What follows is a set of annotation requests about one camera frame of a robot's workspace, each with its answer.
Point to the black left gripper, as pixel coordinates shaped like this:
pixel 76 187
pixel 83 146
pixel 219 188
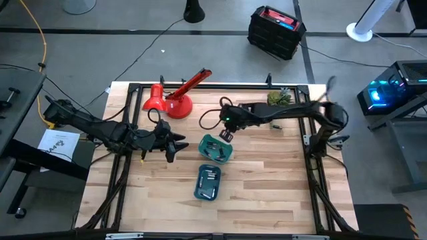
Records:
pixel 165 141

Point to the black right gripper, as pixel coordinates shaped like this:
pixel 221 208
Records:
pixel 231 118

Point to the silver cylindrical battery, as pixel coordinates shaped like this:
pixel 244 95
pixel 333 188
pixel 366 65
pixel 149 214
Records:
pixel 211 177
pixel 221 152
pixel 209 172
pixel 211 144
pixel 213 192

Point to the light teal plastic bin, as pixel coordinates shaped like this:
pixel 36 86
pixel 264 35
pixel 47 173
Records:
pixel 213 150

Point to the small dark battery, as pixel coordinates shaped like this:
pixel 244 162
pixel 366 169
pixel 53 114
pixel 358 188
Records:
pixel 218 159
pixel 201 182

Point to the thin silver battery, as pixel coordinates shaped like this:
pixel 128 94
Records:
pixel 206 153

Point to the large silver battery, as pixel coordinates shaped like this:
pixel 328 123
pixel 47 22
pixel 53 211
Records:
pixel 206 196

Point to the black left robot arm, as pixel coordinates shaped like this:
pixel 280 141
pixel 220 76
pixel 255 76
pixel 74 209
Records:
pixel 100 130

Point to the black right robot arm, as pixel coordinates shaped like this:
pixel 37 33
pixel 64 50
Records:
pixel 287 110

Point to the red desk lamp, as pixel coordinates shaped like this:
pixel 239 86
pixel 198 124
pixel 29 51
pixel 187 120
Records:
pixel 178 106

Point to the dark cylindrical battery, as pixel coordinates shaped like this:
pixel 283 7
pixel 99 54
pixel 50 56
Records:
pixel 276 126

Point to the dark blue plastic bin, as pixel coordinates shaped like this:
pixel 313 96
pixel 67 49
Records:
pixel 207 186

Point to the potted succulent plant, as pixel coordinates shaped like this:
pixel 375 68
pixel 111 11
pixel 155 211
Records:
pixel 275 98

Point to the black toolbox with red lid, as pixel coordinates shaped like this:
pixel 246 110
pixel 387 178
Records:
pixel 277 31

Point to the white printed paper sheet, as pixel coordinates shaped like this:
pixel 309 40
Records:
pixel 58 143

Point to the black conical stand base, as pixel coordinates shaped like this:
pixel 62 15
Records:
pixel 194 13

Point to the dark grey desk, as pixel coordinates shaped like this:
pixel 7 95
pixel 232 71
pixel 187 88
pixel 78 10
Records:
pixel 16 100

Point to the black computer with blue lights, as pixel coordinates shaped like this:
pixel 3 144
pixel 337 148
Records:
pixel 387 86

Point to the white tower fan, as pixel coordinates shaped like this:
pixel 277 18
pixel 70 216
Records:
pixel 360 31

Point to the grey round stand base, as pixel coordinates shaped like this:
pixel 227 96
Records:
pixel 78 5

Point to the black mat with hazard stripes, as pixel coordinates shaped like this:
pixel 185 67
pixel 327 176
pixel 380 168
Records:
pixel 380 221

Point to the grey desk stand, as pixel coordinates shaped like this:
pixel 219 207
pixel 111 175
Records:
pixel 403 146

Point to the black aluminium table frame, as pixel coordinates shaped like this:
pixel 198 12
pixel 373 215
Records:
pixel 200 86

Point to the black bench frame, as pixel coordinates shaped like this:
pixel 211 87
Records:
pixel 40 158

